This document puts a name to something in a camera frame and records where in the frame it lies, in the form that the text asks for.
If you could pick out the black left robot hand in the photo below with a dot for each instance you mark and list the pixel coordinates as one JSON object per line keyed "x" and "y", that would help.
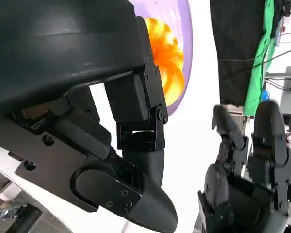
{"x": 63, "y": 60}

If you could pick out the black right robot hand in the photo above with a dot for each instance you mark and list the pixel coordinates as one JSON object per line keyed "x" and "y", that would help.
{"x": 257, "y": 194}

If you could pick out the orange and white bread roll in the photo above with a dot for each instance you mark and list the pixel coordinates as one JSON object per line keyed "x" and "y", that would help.
{"x": 171, "y": 63}

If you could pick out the small blue object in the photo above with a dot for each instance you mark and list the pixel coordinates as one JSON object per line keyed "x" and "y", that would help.
{"x": 265, "y": 95}

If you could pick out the green hanging cloth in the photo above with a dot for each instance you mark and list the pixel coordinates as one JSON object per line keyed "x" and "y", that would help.
{"x": 258, "y": 72}

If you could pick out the lilac plate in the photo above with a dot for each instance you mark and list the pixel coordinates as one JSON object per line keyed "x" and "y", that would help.
{"x": 187, "y": 43}

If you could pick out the black hanging cloth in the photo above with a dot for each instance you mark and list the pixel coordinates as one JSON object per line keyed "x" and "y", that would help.
{"x": 237, "y": 36}

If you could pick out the silver metal clamp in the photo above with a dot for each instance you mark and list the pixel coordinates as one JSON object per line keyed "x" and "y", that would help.
{"x": 11, "y": 211}

